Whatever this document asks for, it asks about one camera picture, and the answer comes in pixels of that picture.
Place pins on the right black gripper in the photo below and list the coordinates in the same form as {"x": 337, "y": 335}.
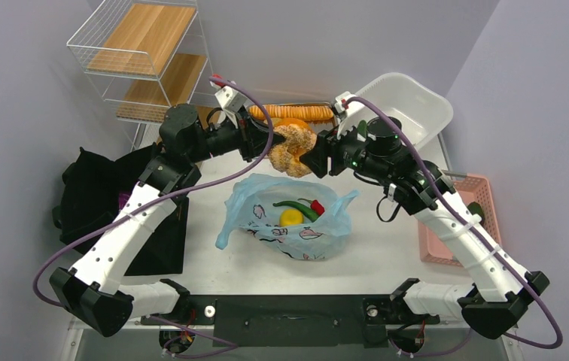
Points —
{"x": 329, "y": 147}

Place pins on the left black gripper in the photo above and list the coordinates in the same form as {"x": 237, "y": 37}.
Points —
{"x": 252, "y": 136}

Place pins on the sesame bagel bread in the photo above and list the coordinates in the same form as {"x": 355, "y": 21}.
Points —
{"x": 285, "y": 157}

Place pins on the blue printed plastic bag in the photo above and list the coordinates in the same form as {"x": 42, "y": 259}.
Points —
{"x": 249, "y": 209}

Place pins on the black fabric tote bag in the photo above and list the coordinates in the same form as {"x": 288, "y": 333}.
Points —
{"x": 96, "y": 189}

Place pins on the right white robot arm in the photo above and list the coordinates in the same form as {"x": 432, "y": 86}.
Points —
{"x": 501, "y": 290}

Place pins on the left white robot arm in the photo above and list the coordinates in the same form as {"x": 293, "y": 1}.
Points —
{"x": 91, "y": 289}

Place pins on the brown bread slice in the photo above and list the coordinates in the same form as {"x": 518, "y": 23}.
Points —
{"x": 292, "y": 122}

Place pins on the steel tray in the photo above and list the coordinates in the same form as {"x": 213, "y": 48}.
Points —
{"x": 317, "y": 126}

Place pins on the red chili pepper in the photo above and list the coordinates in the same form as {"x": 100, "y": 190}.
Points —
{"x": 315, "y": 205}

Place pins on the row of orange crackers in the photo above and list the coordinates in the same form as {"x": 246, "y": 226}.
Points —
{"x": 307, "y": 113}

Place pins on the green chili pepper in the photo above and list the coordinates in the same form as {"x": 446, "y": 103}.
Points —
{"x": 305, "y": 210}

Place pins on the green cucumber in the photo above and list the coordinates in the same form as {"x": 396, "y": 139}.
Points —
{"x": 362, "y": 128}

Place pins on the yellow lemon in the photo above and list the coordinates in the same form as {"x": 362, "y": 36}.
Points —
{"x": 291, "y": 217}

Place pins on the white plastic basin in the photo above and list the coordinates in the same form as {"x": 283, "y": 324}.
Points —
{"x": 422, "y": 112}

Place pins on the pink plastic basket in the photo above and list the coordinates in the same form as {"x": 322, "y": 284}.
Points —
{"x": 472, "y": 188}

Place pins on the dark green avocado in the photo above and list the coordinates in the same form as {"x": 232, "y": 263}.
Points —
{"x": 476, "y": 209}

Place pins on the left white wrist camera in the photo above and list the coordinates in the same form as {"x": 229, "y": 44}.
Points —
{"x": 230, "y": 100}

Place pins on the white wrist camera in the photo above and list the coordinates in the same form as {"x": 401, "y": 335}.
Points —
{"x": 348, "y": 114}
{"x": 230, "y": 100}

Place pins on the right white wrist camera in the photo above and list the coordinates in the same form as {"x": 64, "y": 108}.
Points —
{"x": 348, "y": 114}

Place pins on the white wire wooden shelf rack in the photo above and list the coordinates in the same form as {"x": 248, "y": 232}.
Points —
{"x": 144, "y": 57}

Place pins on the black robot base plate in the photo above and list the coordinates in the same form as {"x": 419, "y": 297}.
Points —
{"x": 300, "y": 321}

